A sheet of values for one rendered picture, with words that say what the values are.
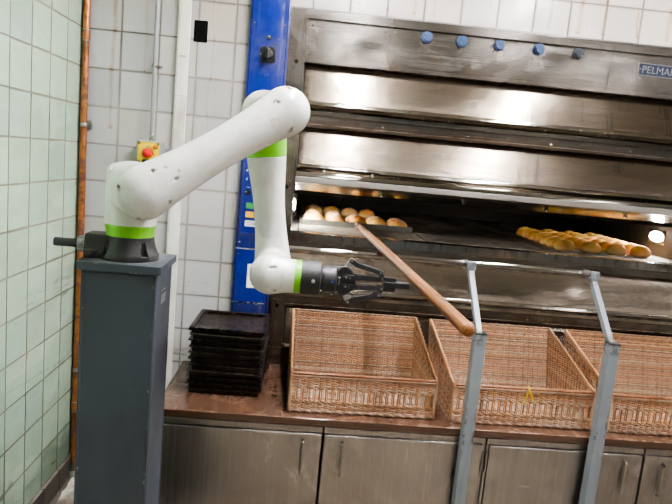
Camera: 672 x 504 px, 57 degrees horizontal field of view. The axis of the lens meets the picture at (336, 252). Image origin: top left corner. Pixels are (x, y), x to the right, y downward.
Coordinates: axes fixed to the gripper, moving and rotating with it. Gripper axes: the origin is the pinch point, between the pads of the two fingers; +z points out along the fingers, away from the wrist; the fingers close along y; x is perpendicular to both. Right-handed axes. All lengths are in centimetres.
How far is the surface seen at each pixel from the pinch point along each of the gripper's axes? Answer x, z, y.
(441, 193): -85, 28, -23
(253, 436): -45, -38, 68
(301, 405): -49, -22, 57
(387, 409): -50, 10, 57
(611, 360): -40, 86, 28
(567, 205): -85, 81, -23
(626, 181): -99, 112, -35
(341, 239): -99, -10, 1
